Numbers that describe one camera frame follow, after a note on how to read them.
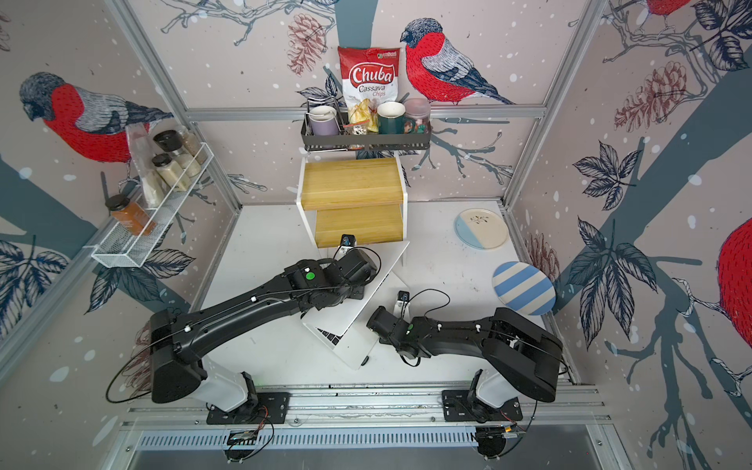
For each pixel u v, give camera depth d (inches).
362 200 30.4
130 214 26.1
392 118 31.6
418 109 32.9
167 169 29.9
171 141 30.7
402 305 30.7
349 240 25.8
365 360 31.5
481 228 44.7
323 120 31.8
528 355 17.0
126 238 27.5
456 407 28.7
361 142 34.2
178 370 15.6
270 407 28.7
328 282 20.5
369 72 30.6
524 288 37.6
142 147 28.5
